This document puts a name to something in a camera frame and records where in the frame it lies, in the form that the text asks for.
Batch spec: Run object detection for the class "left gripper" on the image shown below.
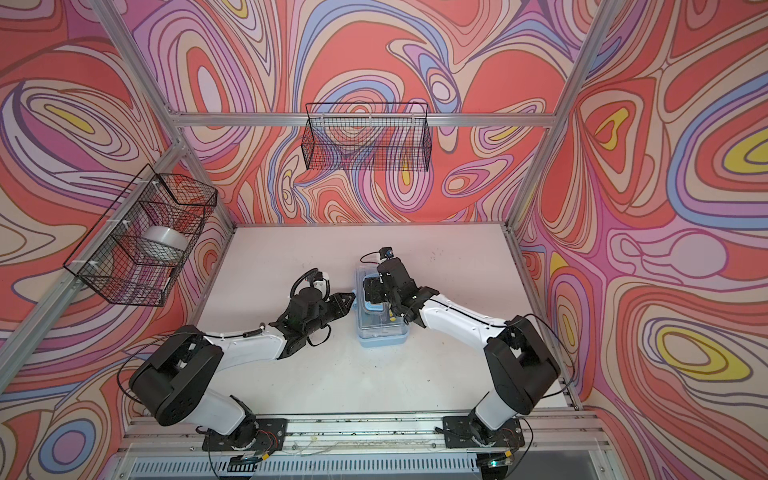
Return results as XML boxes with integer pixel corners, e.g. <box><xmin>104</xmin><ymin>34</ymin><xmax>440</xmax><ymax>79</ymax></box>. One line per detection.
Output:
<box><xmin>302</xmin><ymin>293</ymin><xmax>357</xmax><ymax>340</ymax></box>

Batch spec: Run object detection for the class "black wire basket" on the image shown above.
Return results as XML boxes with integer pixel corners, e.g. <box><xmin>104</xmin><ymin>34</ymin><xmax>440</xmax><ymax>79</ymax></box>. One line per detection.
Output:
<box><xmin>63</xmin><ymin>165</ymin><xmax>218</xmax><ymax>307</ymax></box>
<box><xmin>301</xmin><ymin>101</ymin><xmax>432</xmax><ymax>172</ymax></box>

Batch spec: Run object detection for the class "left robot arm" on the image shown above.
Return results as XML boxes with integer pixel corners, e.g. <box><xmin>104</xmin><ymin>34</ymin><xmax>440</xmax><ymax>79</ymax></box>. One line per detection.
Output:
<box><xmin>128</xmin><ymin>287</ymin><xmax>356</xmax><ymax>451</ymax></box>

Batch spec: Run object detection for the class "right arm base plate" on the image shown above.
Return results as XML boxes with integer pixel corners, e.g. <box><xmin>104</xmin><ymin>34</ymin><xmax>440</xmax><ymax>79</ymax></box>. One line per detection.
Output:
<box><xmin>436</xmin><ymin>415</ymin><xmax>525</xmax><ymax>451</ymax></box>

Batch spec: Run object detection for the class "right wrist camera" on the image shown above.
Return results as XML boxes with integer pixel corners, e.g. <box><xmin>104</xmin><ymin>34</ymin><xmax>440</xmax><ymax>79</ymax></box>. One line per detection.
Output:
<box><xmin>378</xmin><ymin>247</ymin><xmax>395</xmax><ymax>261</ymax></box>

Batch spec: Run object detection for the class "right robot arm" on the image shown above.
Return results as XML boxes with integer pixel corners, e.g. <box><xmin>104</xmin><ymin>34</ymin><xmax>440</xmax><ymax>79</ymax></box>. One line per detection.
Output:
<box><xmin>362</xmin><ymin>257</ymin><xmax>561</xmax><ymax>448</ymax></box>

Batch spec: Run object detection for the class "blue plastic tool box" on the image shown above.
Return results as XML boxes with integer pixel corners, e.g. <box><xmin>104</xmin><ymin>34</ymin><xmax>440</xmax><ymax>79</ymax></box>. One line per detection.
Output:
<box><xmin>355</xmin><ymin>264</ymin><xmax>409</xmax><ymax>348</ymax></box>

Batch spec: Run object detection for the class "back black wire basket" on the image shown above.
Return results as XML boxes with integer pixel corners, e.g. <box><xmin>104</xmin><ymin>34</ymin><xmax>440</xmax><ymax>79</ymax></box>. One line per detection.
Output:
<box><xmin>301</xmin><ymin>101</ymin><xmax>432</xmax><ymax>172</ymax></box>

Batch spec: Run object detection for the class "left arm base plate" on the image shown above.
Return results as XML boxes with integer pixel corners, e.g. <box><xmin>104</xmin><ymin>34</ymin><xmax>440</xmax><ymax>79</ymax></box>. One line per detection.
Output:
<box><xmin>202</xmin><ymin>417</ymin><xmax>288</xmax><ymax>453</ymax></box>

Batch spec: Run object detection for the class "left black wire basket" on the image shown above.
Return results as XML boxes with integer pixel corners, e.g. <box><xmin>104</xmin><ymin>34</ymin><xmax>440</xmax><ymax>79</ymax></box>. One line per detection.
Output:
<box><xmin>63</xmin><ymin>165</ymin><xmax>218</xmax><ymax>307</ymax></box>

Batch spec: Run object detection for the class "silver tape roll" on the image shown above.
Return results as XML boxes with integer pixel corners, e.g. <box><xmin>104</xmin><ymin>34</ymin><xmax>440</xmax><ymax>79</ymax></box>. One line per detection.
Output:
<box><xmin>139</xmin><ymin>225</ymin><xmax>189</xmax><ymax>265</ymax></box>

